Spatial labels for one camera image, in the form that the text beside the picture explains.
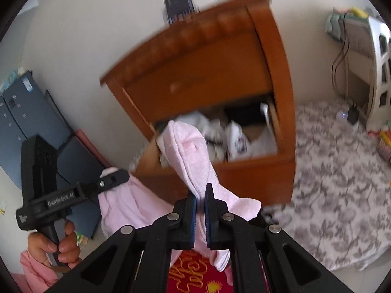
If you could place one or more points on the red printed blanket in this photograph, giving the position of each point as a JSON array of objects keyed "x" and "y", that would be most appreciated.
[{"x": 195, "y": 274}]

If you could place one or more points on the pile of colourful toys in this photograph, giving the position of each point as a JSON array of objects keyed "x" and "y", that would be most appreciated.
[{"x": 383, "y": 146}]

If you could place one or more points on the person's left forearm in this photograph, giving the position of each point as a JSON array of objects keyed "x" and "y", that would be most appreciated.
[{"x": 35, "y": 268}]

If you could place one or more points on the white bedside stand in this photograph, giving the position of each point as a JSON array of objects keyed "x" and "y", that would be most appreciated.
[{"x": 357, "y": 55}]

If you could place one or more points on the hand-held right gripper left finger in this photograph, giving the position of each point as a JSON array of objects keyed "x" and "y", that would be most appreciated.
[{"x": 191, "y": 219}]

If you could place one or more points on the wooden nightstand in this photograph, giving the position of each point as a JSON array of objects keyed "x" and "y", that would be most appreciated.
[{"x": 275, "y": 52}]

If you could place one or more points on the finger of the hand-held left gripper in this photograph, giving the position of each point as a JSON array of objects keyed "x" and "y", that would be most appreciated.
[{"x": 113, "y": 179}]

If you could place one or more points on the person's left hand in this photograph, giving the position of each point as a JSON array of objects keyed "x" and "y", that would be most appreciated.
[{"x": 68, "y": 244}]

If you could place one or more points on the pink sock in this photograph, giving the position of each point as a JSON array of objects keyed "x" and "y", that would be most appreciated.
[
  {"x": 128, "y": 207},
  {"x": 189, "y": 152}
]

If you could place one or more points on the black charger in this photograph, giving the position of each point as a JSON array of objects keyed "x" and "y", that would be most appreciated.
[{"x": 353, "y": 114}]

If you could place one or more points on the plain wooden nightstand drawer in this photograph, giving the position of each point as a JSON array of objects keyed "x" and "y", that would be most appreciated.
[{"x": 207, "y": 73}]

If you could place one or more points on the dark box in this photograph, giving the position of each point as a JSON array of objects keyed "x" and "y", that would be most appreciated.
[{"x": 180, "y": 3}]

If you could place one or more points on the pink board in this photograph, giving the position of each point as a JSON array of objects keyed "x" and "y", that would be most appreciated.
[{"x": 91, "y": 146}]

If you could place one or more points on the teal cloth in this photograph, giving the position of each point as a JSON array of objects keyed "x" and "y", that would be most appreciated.
[{"x": 333, "y": 26}]

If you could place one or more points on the white power strip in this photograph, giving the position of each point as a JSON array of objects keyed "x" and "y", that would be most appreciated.
[{"x": 342, "y": 115}]

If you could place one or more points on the grey floral bedsheet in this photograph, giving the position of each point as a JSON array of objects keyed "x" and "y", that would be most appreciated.
[{"x": 336, "y": 174}]

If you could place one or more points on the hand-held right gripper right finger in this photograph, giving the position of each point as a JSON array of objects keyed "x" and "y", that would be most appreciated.
[{"x": 208, "y": 219}]

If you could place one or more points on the heap of white socks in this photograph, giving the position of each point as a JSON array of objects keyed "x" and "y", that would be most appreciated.
[{"x": 241, "y": 143}]

